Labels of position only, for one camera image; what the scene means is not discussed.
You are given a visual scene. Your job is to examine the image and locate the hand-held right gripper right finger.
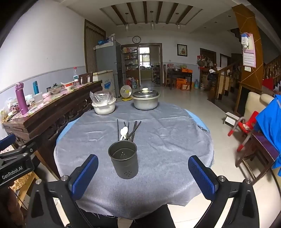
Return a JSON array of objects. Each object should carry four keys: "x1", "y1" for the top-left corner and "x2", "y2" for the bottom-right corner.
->
[{"x1": 188, "y1": 155, "x2": 263, "y2": 228}]

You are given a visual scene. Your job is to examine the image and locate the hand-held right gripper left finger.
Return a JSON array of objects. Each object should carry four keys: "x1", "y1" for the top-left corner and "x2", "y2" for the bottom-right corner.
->
[{"x1": 24, "y1": 154, "x2": 99, "y2": 228}]

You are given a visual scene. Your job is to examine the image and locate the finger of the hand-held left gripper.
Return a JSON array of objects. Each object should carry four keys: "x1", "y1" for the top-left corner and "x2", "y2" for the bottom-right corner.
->
[{"x1": 0, "y1": 134, "x2": 37, "y2": 159}]

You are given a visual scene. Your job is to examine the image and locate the dark metal utensil holder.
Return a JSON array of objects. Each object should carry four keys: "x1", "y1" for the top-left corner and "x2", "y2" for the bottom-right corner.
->
[{"x1": 108, "y1": 140, "x2": 138, "y2": 179}]

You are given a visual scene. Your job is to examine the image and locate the bundle of dark chopsticks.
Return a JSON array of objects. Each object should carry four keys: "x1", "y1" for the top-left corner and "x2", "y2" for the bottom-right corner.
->
[{"x1": 116, "y1": 119, "x2": 142, "y2": 142}]

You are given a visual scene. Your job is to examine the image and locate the purple water bottle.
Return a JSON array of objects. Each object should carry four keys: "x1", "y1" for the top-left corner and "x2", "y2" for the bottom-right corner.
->
[{"x1": 15, "y1": 82, "x2": 29, "y2": 115}]

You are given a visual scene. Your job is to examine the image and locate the light blue tablecloth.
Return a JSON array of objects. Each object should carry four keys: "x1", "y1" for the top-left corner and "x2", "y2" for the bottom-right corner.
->
[{"x1": 56, "y1": 109, "x2": 208, "y2": 143}]

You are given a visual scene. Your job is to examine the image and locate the grey tablecloth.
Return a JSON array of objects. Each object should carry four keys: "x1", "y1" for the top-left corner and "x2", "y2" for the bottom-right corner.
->
[{"x1": 54, "y1": 101, "x2": 214, "y2": 220}]

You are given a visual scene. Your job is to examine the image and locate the red child chair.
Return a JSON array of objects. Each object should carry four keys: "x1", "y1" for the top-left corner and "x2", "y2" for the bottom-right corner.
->
[{"x1": 227, "y1": 111, "x2": 259, "y2": 153}]

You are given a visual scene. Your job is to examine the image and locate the dark wooden chair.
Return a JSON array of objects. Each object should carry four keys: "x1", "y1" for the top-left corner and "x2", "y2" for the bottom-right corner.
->
[{"x1": 235, "y1": 132, "x2": 281, "y2": 187}]

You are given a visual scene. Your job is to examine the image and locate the white step stool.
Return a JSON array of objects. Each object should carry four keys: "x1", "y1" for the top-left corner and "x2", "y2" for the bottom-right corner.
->
[{"x1": 223, "y1": 112, "x2": 241, "y2": 127}]

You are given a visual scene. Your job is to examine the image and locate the person's dark trousers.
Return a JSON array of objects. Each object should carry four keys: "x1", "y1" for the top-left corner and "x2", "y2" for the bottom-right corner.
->
[{"x1": 77, "y1": 204, "x2": 176, "y2": 228}]

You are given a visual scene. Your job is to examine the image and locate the white ceramic pot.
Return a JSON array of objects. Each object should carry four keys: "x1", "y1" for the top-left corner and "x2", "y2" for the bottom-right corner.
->
[{"x1": 92, "y1": 100, "x2": 117, "y2": 115}]

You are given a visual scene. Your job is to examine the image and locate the glass-lidded bowl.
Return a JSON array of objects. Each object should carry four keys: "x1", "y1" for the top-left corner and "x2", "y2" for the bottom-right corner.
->
[{"x1": 48, "y1": 83, "x2": 63, "y2": 95}]

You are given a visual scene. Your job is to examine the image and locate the clear plastic bag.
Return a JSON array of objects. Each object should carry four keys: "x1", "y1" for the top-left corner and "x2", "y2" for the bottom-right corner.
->
[{"x1": 90, "y1": 90, "x2": 116, "y2": 104}]

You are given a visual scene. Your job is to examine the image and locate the blue cloth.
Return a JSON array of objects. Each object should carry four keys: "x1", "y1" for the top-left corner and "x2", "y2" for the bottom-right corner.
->
[{"x1": 255, "y1": 94, "x2": 281, "y2": 170}]

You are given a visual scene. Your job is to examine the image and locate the beige sofa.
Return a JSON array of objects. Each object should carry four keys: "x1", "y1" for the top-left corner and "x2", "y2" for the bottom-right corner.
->
[{"x1": 244, "y1": 92, "x2": 275, "y2": 125}]

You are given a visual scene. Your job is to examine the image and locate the metal cooking pot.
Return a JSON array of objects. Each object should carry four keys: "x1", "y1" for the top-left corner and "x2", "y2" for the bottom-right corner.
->
[{"x1": 132, "y1": 95, "x2": 160, "y2": 110}]

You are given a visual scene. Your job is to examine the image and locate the small yellow table fan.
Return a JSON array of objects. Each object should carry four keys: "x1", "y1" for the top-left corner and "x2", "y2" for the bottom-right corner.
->
[{"x1": 120, "y1": 85, "x2": 133, "y2": 102}]

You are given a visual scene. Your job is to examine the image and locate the white chest freezer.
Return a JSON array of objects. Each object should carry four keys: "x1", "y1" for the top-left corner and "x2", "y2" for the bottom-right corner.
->
[{"x1": 92, "y1": 70, "x2": 117, "y2": 98}]

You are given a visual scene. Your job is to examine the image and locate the wooden dining chair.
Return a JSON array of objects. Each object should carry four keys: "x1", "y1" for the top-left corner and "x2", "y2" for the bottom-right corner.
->
[{"x1": 78, "y1": 72, "x2": 93, "y2": 85}]

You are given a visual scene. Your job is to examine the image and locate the metal pot lid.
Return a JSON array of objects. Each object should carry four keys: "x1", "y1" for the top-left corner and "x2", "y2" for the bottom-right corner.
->
[{"x1": 131, "y1": 88, "x2": 161, "y2": 98}]

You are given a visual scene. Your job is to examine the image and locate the dark wooden side table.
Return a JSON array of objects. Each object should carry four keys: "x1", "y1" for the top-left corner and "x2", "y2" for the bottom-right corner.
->
[{"x1": 167, "y1": 68, "x2": 194, "y2": 89}]

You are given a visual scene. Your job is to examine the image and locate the grey refrigerator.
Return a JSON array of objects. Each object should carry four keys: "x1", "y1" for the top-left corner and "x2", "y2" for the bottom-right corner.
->
[{"x1": 94, "y1": 41, "x2": 123, "y2": 98}]

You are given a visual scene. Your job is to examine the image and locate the brown striped curtain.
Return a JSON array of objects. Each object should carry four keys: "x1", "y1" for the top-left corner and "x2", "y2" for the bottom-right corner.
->
[{"x1": 84, "y1": 19, "x2": 106, "y2": 74}]

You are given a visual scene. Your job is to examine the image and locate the framed wall picture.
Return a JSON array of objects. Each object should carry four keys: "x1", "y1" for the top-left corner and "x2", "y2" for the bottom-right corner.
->
[{"x1": 177, "y1": 44, "x2": 188, "y2": 57}]

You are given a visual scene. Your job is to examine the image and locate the pink wall calendar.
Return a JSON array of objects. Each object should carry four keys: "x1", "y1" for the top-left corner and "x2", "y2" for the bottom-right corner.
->
[{"x1": 240, "y1": 32, "x2": 257, "y2": 68}]

